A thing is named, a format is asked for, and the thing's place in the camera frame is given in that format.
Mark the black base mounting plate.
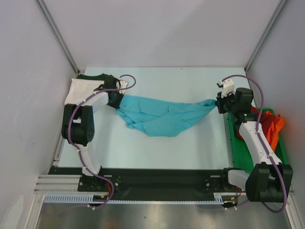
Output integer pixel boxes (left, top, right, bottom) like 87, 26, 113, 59
47, 167, 250, 201

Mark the orange t shirt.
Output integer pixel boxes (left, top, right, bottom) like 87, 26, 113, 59
264, 113, 286, 153

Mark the green plastic tray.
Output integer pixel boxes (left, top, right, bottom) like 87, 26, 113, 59
227, 108, 288, 173

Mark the aluminium front frame rail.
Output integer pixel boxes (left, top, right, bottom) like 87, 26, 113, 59
33, 174, 294, 195

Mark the folded white t shirt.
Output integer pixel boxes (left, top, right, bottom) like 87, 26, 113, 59
64, 79, 104, 105

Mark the aluminium corner post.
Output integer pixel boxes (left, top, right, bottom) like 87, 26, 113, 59
35, 0, 80, 75
244, 0, 289, 74

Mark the red t shirt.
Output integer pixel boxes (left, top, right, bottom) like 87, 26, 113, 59
235, 106, 277, 141

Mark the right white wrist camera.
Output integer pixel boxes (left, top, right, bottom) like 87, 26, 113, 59
217, 79, 235, 98

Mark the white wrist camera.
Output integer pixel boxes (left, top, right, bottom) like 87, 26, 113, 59
116, 80, 129, 94
217, 79, 235, 98

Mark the folded dark green t shirt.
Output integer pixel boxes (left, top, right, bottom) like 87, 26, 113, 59
76, 73, 114, 81

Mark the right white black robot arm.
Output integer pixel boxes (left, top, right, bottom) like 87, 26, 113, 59
215, 88, 293, 203

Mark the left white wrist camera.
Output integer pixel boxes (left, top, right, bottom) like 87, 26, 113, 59
116, 80, 129, 94

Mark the grey slotted cable duct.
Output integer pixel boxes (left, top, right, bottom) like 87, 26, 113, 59
44, 194, 229, 205

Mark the left aluminium corner post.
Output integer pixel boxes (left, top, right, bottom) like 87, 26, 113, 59
35, 0, 80, 75

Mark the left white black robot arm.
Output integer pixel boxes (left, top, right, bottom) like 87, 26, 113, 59
61, 74, 128, 191

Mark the right aluminium corner post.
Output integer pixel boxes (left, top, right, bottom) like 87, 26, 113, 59
244, 0, 289, 74

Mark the light blue t shirt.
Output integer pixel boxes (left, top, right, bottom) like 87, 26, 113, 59
116, 95, 216, 137

